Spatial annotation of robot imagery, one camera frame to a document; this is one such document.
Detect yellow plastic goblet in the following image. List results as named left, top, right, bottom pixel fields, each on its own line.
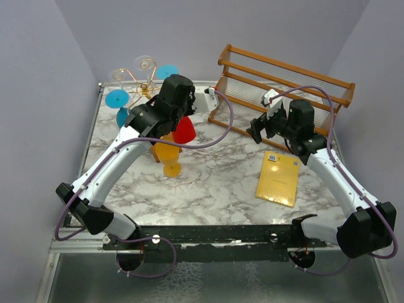
left=155, top=140, right=182, bottom=177

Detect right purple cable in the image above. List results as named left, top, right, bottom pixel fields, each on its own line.
left=270, top=86, right=399, bottom=275

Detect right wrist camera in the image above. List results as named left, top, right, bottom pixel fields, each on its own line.
left=261, top=89, right=283, bottom=119

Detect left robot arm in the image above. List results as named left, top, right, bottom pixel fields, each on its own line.
left=56, top=74, right=195, bottom=249

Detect aluminium table frame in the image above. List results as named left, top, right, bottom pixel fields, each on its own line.
left=34, top=186, right=398, bottom=303

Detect wine glass rack wooden base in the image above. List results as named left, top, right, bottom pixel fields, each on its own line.
left=151, top=143, right=182, bottom=163

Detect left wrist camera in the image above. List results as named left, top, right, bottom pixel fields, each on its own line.
left=192, top=86, right=219, bottom=113

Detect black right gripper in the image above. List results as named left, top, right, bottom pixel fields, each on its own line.
left=247, top=104, right=297, bottom=143

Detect wooden shelf rack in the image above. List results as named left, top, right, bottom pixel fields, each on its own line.
left=216, top=44, right=355, bottom=136

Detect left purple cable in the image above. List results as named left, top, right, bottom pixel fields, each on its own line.
left=54, top=91, right=235, bottom=278

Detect purple cable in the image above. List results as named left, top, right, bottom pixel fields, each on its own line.
left=54, top=91, right=235, bottom=278
left=270, top=86, right=399, bottom=275

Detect yellow book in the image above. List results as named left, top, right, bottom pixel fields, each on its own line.
left=256, top=151, right=300, bottom=208

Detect ribbed clear wine glass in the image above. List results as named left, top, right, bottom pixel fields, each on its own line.
left=134, top=56, right=157, bottom=83

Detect gold wire glass rack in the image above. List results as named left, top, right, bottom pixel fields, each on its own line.
left=125, top=68, right=161, bottom=109

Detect red plastic goblet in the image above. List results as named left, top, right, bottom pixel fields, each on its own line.
left=172, top=116, right=196, bottom=144

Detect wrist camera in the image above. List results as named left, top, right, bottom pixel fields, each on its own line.
left=261, top=89, right=283, bottom=119
left=192, top=86, right=219, bottom=113

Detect smooth clear wine glass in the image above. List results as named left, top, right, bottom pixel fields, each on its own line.
left=108, top=68, right=130, bottom=90

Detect blue plastic goblet front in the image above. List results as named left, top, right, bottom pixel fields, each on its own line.
left=105, top=90, right=130, bottom=128

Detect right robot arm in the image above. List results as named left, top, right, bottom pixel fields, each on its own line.
left=247, top=100, right=398, bottom=259

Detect blue plastic goblet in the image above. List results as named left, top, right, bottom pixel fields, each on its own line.
left=156, top=64, right=178, bottom=80
left=105, top=90, right=130, bottom=128

